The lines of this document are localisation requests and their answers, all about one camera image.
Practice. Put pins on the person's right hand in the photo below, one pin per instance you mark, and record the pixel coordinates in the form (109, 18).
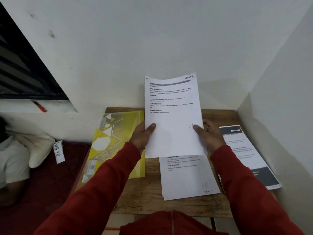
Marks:
(211, 139)

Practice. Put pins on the black metal table leg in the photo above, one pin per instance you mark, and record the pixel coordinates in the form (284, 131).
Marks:
(213, 223)

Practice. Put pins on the stack of printed sheets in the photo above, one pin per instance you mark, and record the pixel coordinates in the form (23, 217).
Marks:
(173, 124)

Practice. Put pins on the maroon bed mattress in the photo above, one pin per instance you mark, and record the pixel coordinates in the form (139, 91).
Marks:
(44, 198)

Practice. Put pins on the red marker on sill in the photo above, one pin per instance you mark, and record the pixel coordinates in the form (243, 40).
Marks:
(40, 107)

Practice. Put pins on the person's red jacket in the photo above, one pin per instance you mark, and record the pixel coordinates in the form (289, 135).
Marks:
(171, 225)

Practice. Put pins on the person's left hand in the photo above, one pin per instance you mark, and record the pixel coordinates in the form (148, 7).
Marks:
(140, 137)

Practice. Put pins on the pile of text-only sheets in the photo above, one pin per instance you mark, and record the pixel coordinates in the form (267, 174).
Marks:
(188, 178)

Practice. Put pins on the yellow patterned plastic folder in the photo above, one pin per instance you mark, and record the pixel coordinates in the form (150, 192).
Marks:
(117, 139)

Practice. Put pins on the small pile of printed sheets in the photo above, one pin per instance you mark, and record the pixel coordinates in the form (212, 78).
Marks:
(277, 187)

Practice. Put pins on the person's left forearm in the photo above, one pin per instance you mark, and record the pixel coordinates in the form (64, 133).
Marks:
(93, 198)

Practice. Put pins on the white pillow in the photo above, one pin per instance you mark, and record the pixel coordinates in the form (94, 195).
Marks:
(39, 149)

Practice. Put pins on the dark louvred window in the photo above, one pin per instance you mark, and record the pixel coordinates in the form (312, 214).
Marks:
(24, 70)

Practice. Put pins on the white paper label tag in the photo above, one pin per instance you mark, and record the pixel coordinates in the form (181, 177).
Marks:
(58, 152)

